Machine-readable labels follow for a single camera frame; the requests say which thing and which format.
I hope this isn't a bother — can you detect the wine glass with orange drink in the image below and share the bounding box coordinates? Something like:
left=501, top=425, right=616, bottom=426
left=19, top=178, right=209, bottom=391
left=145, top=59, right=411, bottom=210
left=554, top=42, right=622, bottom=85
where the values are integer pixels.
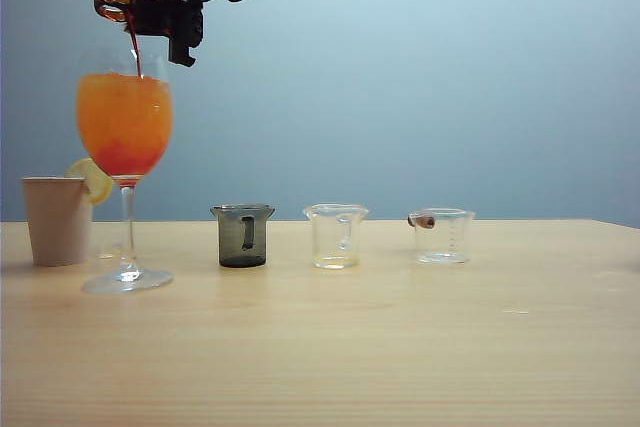
left=75, top=48, right=175, bottom=295

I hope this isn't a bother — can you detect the beige paper cup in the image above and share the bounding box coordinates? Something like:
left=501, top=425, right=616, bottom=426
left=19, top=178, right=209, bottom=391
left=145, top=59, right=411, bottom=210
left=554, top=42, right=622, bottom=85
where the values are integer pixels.
left=19, top=175, right=94, bottom=268

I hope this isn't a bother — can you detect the smoky grey measuring cup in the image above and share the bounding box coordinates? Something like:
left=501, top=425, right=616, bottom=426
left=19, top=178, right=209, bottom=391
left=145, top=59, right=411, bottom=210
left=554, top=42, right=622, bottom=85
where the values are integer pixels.
left=209, top=203, right=276, bottom=269

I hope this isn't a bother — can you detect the clear measuring cup wooden handle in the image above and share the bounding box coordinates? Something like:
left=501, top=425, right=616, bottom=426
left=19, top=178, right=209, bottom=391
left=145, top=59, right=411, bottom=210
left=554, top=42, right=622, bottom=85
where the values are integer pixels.
left=407, top=206, right=476, bottom=266

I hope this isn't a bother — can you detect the yellow lemon slice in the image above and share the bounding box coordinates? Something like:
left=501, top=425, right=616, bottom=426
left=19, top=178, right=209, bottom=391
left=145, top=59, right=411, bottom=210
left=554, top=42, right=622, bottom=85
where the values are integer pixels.
left=64, top=157, right=115, bottom=206

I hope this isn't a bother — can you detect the clear glass measuring cup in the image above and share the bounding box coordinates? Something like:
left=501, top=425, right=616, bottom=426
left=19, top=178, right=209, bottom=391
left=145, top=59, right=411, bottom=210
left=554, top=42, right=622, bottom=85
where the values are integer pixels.
left=302, top=202, right=370, bottom=270

